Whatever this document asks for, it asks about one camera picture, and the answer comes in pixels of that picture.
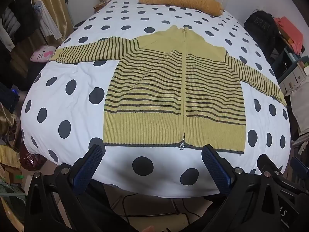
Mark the white polka dot bed cover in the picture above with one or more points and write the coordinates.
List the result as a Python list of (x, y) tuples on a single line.
[(70, 106)]

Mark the storage shelf with boxes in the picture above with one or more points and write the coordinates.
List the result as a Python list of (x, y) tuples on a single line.
[(293, 70)]

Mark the green basket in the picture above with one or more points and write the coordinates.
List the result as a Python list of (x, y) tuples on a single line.
[(12, 195)]

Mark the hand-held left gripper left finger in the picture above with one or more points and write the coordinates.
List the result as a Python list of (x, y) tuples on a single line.
[(88, 169)]

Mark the orange cloth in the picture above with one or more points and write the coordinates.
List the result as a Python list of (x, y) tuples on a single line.
[(289, 32)]

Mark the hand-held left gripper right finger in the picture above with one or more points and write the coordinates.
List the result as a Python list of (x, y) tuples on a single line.
[(215, 171)]

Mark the pink cat plush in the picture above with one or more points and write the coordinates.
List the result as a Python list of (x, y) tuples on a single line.
[(42, 54)]

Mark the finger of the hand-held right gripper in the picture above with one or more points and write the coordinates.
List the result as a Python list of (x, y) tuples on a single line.
[(300, 166), (270, 163)]

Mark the black backpack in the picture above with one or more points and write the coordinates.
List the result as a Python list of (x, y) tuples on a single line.
[(260, 31)]

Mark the yellow curtain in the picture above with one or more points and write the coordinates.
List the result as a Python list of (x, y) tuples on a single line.
[(50, 2)]

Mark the yellow striped zip sweater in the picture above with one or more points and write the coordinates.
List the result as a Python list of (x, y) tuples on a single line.
[(169, 96)]

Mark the red shiny bag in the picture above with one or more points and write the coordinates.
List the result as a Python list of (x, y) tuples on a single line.
[(31, 159)]

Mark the person's left hand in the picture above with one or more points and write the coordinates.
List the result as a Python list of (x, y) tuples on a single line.
[(148, 229)]

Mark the white garment on blue hanger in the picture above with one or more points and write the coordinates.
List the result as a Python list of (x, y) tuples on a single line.
[(47, 21)]

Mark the golden shiny cloth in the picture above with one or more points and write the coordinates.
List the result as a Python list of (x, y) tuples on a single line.
[(8, 125)]

